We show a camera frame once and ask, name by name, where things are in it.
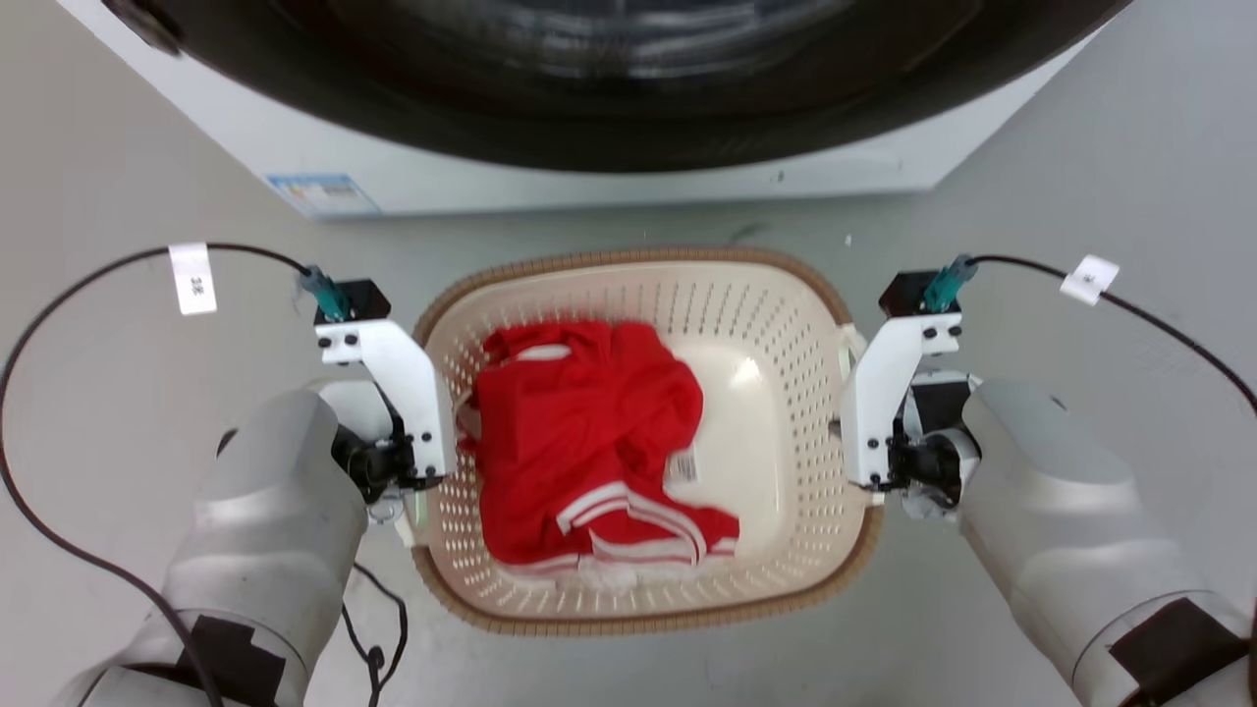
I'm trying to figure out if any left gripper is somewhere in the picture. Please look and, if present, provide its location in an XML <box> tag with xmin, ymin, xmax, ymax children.
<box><xmin>316</xmin><ymin>380</ymin><xmax>445</xmax><ymax>547</ymax></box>

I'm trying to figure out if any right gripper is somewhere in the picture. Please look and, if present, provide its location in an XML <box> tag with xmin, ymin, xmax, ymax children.
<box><xmin>884</xmin><ymin>370</ymin><xmax>983</xmax><ymax>523</ymax></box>

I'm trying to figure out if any beige perforated plastic laundry basket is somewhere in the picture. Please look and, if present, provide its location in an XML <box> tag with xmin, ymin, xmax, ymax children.
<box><xmin>410</xmin><ymin>245</ymin><xmax>885</xmax><ymax>636</ymax></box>

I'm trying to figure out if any red garment with white stripes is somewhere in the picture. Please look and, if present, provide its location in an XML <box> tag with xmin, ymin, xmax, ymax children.
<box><xmin>459</xmin><ymin>320</ymin><xmax>740</xmax><ymax>577</ymax></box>

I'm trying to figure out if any blue white energy label sticker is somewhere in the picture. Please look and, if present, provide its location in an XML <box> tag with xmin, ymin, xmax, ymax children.
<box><xmin>265</xmin><ymin>174</ymin><xmax>382</xmax><ymax>218</ymax></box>

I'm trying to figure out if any white washing machine body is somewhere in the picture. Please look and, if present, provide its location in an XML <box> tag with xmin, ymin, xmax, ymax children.
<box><xmin>56</xmin><ymin>0</ymin><xmax>1109</xmax><ymax>220</ymax></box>

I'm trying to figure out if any dark round washing machine door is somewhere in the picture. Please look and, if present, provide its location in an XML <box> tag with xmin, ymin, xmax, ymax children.
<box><xmin>101</xmin><ymin>0</ymin><xmax>1132</xmax><ymax>175</ymax></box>

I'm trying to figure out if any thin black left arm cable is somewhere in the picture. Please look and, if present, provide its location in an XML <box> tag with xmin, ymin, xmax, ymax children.
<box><xmin>340</xmin><ymin>562</ymin><xmax>410</xmax><ymax>707</ymax></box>

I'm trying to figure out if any white paper cable tag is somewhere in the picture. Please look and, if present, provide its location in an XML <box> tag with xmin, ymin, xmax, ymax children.
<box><xmin>168</xmin><ymin>243</ymin><xmax>219</xmax><ymax>317</ymax></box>
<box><xmin>1059</xmin><ymin>254</ymin><xmax>1121</xmax><ymax>306</ymax></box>

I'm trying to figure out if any black right camera cable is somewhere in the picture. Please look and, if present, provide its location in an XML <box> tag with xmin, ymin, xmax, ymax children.
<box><xmin>921</xmin><ymin>253</ymin><xmax>1257</xmax><ymax>413</ymax></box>

